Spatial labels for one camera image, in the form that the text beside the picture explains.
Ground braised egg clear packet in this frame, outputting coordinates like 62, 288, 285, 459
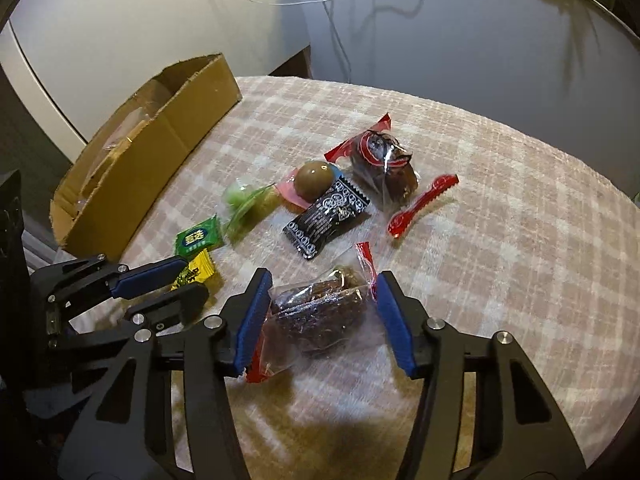
276, 158, 343, 209

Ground black patterned packet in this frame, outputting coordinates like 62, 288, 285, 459
282, 176, 371, 261

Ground yellow square packet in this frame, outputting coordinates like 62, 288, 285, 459
167, 249, 224, 293

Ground white cabinet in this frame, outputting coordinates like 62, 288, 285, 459
0, 0, 311, 146

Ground red plastic spoon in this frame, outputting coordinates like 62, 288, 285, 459
388, 174, 460, 238

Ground clear packet of dark snack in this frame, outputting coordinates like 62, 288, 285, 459
244, 241, 381, 385

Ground white cable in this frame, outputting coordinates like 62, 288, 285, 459
200, 0, 368, 86

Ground brown cardboard box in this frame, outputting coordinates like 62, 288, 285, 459
49, 52, 244, 261

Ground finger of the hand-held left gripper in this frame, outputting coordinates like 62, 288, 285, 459
52, 282, 210, 356
32, 255, 190, 333

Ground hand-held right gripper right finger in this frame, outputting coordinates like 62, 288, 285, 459
376, 271, 588, 480

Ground green square packet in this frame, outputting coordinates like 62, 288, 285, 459
173, 214, 224, 261

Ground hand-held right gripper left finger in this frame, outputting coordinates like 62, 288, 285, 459
60, 267, 273, 480

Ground red clear pastry packet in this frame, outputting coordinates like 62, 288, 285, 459
324, 113, 421, 212

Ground green candy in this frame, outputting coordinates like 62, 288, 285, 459
222, 182, 281, 246

